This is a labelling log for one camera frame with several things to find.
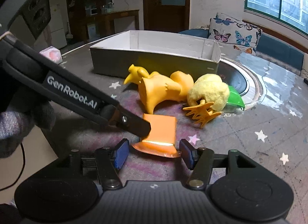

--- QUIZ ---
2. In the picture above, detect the grey white cardboard box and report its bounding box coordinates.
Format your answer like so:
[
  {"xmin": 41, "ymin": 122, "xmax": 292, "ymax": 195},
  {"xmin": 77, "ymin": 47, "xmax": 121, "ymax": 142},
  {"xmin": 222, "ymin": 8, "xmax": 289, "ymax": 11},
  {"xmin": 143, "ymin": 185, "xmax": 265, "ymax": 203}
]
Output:
[{"xmin": 90, "ymin": 30, "xmax": 221, "ymax": 80}]

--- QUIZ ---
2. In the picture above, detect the green plastic toy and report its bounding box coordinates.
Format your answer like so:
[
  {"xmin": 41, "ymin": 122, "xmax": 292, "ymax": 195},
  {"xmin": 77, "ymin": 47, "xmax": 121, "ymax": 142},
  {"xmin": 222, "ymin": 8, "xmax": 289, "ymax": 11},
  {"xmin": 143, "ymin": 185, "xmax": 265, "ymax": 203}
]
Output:
[{"xmin": 223, "ymin": 86, "xmax": 245, "ymax": 114}]

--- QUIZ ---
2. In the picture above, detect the grey knit gloved hand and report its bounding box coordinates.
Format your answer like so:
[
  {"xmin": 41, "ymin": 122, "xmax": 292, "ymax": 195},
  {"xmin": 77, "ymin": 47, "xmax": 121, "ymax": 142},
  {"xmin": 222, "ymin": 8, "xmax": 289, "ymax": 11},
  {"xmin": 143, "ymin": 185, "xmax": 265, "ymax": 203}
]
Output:
[{"xmin": 1, "ymin": 99, "xmax": 56, "ymax": 158}]

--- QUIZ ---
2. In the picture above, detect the yellow plush chick toy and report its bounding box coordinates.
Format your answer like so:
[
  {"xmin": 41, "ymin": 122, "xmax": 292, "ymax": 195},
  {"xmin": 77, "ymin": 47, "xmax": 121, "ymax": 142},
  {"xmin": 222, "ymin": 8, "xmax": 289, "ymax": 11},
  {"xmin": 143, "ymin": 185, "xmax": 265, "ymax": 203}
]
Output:
[{"xmin": 183, "ymin": 74, "xmax": 230, "ymax": 128}]

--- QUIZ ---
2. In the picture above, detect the dark wooden door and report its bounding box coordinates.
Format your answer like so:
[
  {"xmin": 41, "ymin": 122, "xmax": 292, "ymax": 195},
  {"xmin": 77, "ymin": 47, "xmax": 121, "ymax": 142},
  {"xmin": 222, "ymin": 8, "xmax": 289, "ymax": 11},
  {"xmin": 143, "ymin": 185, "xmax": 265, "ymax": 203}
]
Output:
[{"xmin": 143, "ymin": 0, "xmax": 190, "ymax": 33}]

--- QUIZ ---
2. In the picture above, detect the white refrigerator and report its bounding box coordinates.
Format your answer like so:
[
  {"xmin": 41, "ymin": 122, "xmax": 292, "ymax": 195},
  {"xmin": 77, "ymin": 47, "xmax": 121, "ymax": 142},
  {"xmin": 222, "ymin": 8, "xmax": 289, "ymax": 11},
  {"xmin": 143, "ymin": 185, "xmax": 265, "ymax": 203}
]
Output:
[{"xmin": 49, "ymin": 5, "xmax": 67, "ymax": 49}]

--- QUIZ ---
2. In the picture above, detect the dark wooden shelf cabinet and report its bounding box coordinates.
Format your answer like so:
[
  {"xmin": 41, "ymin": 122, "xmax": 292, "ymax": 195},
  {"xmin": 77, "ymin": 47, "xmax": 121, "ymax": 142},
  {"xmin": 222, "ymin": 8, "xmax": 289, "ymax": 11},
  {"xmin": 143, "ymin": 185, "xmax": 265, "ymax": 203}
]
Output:
[{"xmin": 65, "ymin": 0, "xmax": 113, "ymax": 44}]

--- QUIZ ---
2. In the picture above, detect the dark wooden side table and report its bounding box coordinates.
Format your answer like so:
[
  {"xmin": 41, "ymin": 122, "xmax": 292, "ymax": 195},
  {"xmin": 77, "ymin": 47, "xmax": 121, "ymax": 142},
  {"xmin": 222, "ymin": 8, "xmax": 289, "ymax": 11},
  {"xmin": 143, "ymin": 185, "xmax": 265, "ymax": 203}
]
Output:
[{"xmin": 82, "ymin": 9, "xmax": 141, "ymax": 43}]

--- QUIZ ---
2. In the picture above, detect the butterfly print pillow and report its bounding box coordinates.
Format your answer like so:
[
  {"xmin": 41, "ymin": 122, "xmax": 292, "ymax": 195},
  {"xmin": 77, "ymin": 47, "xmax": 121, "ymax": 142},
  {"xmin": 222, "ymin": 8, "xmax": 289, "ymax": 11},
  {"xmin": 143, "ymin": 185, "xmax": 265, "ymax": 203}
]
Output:
[{"xmin": 208, "ymin": 13, "xmax": 263, "ymax": 55}]

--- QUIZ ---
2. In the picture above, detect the pink tissue pack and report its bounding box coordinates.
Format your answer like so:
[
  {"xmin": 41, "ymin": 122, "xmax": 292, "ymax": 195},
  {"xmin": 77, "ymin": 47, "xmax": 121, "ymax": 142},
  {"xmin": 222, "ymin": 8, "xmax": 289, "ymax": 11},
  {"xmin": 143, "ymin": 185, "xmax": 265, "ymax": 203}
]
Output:
[{"xmin": 39, "ymin": 46, "xmax": 63, "ymax": 64}]

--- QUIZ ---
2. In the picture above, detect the blue sofa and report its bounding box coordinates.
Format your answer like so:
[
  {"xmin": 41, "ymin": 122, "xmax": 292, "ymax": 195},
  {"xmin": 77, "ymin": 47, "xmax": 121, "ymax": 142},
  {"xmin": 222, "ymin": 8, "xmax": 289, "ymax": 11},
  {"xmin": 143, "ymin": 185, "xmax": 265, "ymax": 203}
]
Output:
[{"xmin": 181, "ymin": 28, "xmax": 307, "ymax": 75}]

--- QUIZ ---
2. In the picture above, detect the round black induction plate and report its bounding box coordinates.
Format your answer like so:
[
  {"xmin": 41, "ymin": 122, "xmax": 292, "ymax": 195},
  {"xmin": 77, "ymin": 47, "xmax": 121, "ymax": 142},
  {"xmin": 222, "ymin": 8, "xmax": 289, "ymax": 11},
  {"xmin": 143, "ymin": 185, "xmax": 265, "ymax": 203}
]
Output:
[{"xmin": 217, "ymin": 58, "xmax": 264, "ymax": 108}]

